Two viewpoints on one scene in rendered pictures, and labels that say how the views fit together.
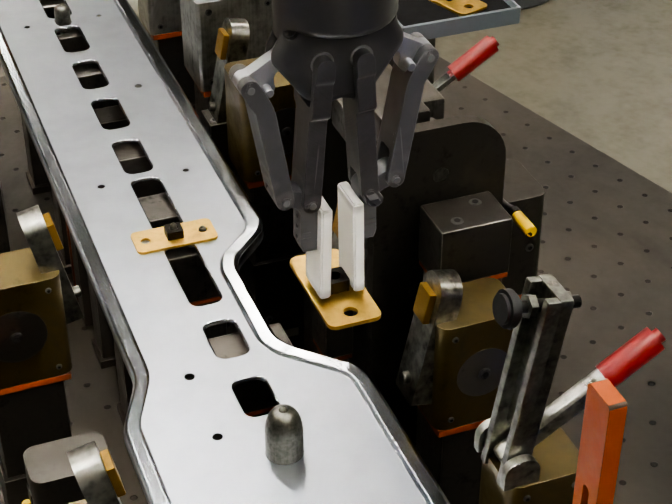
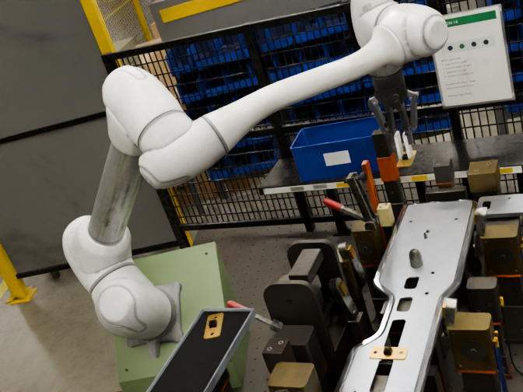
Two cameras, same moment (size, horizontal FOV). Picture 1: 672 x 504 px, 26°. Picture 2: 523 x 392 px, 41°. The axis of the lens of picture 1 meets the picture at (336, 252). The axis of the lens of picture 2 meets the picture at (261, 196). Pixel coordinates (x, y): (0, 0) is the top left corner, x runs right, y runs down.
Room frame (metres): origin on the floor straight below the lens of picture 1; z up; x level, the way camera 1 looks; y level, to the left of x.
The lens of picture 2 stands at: (2.11, 1.03, 2.05)
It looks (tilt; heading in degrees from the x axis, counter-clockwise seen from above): 25 degrees down; 231
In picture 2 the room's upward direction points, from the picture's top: 19 degrees counter-clockwise
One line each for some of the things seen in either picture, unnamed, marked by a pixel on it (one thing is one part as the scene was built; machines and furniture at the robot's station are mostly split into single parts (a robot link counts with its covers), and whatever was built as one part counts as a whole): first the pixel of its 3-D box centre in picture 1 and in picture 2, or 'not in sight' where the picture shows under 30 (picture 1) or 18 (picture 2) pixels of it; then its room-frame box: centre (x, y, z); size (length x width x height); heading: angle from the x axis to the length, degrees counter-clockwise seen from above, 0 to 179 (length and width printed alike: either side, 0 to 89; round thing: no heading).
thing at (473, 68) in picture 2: not in sight; (470, 58); (0.23, -0.11, 1.30); 0.23 x 0.02 x 0.31; 111
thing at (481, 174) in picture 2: not in sight; (491, 218); (0.48, 0.02, 0.88); 0.08 x 0.08 x 0.36; 21
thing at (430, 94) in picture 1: (397, 292); (323, 341); (1.20, -0.06, 0.95); 0.18 x 0.13 x 0.49; 21
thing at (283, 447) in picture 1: (284, 436); (415, 259); (0.90, 0.04, 1.02); 0.03 x 0.03 x 0.07
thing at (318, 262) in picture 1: (318, 244); (408, 144); (0.79, 0.01, 1.29); 0.03 x 0.01 x 0.07; 21
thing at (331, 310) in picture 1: (334, 282); (405, 157); (0.79, 0.00, 1.26); 0.08 x 0.04 x 0.01; 21
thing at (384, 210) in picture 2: not in sight; (396, 257); (0.76, -0.15, 0.88); 0.04 x 0.04 x 0.37; 21
